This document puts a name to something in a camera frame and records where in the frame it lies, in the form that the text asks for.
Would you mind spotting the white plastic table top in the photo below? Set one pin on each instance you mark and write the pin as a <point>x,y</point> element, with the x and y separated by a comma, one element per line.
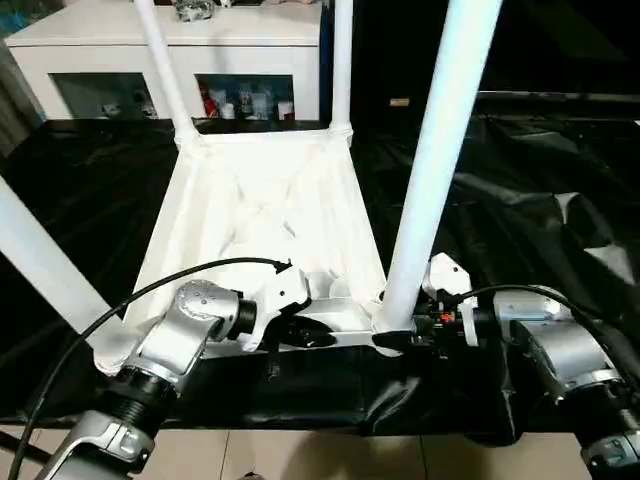
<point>260,210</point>

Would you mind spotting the black mat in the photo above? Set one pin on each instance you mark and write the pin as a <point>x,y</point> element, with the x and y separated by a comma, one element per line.
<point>525,200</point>

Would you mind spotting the white cup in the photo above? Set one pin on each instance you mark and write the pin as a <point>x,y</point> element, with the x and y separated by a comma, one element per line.
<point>285,107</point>
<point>227,111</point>

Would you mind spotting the dark metal bar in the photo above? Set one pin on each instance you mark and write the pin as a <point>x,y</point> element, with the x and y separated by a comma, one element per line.
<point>555,96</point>

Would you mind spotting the blue upright panel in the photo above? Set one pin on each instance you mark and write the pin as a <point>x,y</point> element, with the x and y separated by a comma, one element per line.
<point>326,60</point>

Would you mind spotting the black speaker with gold label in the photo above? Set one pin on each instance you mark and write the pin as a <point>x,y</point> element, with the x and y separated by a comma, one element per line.
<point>390,60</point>

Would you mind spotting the black white patterned bag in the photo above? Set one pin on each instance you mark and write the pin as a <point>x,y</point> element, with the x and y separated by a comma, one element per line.
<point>195,9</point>

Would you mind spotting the white sideboard cabinet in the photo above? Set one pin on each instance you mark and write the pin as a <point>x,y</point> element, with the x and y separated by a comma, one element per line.
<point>100,45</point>

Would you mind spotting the grey curtain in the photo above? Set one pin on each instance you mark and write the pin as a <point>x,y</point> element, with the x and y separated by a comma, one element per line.
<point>15,100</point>

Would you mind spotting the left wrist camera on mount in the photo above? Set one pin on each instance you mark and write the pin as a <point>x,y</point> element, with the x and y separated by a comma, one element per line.
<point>282,290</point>

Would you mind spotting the black table frame leg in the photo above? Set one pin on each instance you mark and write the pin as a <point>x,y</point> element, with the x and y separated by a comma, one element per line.
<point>25,446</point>

